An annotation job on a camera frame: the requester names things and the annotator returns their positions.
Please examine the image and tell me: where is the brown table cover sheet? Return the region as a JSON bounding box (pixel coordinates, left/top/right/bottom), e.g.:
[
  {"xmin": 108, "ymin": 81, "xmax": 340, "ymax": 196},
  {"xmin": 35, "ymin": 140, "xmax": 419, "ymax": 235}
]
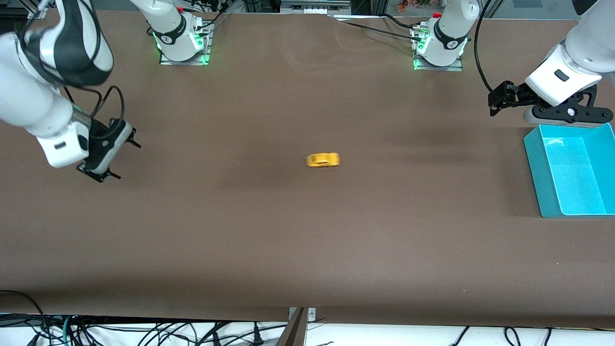
[{"xmin": 0, "ymin": 9, "xmax": 615, "ymax": 330}]

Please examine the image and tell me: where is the yellow beetle toy car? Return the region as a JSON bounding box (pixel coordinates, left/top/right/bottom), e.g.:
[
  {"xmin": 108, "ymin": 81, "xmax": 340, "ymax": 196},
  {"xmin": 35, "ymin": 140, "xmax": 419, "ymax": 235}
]
[{"xmin": 306, "ymin": 152, "xmax": 341, "ymax": 169}]

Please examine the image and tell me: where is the long black table cable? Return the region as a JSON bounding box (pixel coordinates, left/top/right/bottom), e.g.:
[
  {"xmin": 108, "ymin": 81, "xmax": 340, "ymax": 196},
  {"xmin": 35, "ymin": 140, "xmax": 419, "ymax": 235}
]
[{"xmin": 334, "ymin": 18, "xmax": 423, "ymax": 40}]

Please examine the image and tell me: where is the grey metal equipment box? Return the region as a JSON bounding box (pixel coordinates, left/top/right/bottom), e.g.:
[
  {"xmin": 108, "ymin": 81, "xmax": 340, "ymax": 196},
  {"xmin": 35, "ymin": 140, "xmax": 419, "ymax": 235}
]
[{"xmin": 280, "ymin": 0, "xmax": 352, "ymax": 15}]

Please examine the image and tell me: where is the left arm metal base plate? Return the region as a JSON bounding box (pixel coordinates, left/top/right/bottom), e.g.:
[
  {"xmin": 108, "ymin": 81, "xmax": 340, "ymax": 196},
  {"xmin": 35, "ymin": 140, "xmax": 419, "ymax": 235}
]
[{"xmin": 412, "ymin": 26, "xmax": 465, "ymax": 72}]

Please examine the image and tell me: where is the grey metal beam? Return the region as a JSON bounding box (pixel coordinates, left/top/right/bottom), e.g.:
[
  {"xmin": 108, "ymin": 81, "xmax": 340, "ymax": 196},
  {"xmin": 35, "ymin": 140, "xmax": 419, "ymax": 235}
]
[{"xmin": 275, "ymin": 308, "xmax": 308, "ymax": 346}]

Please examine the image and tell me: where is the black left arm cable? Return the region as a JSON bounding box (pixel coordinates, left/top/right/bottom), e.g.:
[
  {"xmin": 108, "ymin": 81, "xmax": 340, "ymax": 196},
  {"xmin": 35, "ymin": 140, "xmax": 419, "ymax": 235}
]
[{"xmin": 473, "ymin": 0, "xmax": 503, "ymax": 94}]

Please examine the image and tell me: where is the thick black looped cable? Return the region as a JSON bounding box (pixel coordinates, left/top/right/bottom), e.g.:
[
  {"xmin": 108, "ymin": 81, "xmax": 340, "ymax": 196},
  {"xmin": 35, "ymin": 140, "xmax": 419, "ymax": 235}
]
[{"xmin": 0, "ymin": 290, "xmax": 49, "ymax": 337}]

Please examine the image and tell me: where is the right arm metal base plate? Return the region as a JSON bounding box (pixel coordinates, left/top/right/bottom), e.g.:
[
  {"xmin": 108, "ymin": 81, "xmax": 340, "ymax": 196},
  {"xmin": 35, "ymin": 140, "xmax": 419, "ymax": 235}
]
[{"xmin": 159, "ymin": 22, "xmax": 212, "ymax": 66}]

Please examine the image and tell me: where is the short black table cable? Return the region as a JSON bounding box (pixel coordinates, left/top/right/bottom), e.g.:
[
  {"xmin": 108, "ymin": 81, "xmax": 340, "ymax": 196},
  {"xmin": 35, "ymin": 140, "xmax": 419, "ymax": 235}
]
[{"xmin": 382, "ymin": 13, "xmax": 426, "ymax": 28}]

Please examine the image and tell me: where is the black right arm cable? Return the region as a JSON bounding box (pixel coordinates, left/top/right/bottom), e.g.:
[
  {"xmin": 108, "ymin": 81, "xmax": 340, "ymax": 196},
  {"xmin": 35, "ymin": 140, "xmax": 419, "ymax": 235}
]
[{"xmin": 14, "ymin": 0, "xmax": 126, "ymax": 142}]

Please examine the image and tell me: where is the teal plastic storage bin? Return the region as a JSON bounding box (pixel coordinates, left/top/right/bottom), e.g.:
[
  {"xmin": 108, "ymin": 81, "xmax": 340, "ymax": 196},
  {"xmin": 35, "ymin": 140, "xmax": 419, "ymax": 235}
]
[{"xmin": 523, "ymin": 123, "xmax": 615, "ymax": 219}]

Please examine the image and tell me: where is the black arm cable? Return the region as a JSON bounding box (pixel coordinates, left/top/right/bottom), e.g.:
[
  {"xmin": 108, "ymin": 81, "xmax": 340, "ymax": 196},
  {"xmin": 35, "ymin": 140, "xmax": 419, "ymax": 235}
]
[
  {"xmin": 14, "ymin": 0, "xmax": 126, "ymax": 142},
  {"xmin": 473, "ymin": 0, "xmax": 503, "ymax": 94}
]

